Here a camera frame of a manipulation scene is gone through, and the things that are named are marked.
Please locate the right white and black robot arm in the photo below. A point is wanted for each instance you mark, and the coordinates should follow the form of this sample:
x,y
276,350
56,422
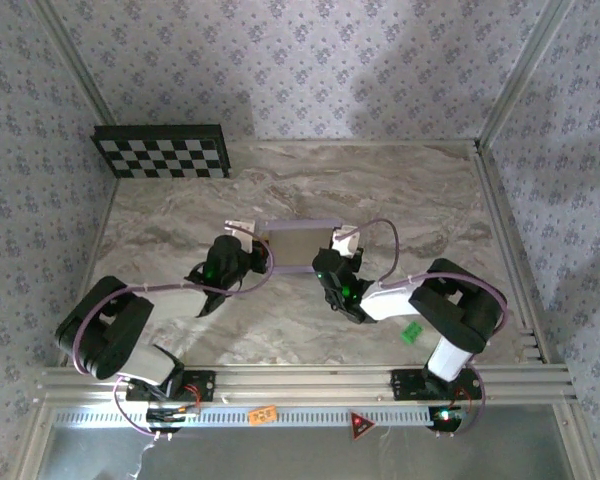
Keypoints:
x,y
390,305

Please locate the green block lower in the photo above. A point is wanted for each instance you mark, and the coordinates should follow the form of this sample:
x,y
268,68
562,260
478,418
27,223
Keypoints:
x,y
412,332

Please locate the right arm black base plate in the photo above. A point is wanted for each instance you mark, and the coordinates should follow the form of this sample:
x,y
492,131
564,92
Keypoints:
x,y
405,385

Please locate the red triangle warning sticker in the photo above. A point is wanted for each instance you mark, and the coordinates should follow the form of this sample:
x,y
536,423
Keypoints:
x,y
360,426

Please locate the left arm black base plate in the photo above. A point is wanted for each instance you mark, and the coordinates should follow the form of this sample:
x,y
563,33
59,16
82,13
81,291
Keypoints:
x,y
202,385

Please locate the aluminium back rail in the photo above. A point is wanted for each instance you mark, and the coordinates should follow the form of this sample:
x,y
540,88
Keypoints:
x,y
355,143

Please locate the orange label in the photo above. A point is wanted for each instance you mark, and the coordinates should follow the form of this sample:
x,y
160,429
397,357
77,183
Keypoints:
x,y
263,415

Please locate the aluminium frame post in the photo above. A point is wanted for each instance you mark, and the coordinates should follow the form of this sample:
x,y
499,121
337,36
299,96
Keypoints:
x,y
520,75
77,62

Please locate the aluminium side rail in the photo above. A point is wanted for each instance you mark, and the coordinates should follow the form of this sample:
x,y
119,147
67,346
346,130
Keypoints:
x,y
507,250

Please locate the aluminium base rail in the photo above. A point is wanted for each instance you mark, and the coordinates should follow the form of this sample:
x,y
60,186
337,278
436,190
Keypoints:
x,y
305,382

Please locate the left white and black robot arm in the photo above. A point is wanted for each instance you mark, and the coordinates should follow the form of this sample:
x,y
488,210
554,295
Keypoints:
x,y
175,302

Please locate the black and white checkerboard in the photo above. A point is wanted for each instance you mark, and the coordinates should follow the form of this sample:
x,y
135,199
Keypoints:
x,y
162,152

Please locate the white and lilac paper box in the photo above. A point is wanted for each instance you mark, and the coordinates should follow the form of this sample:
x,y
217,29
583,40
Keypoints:
x,y
297,245

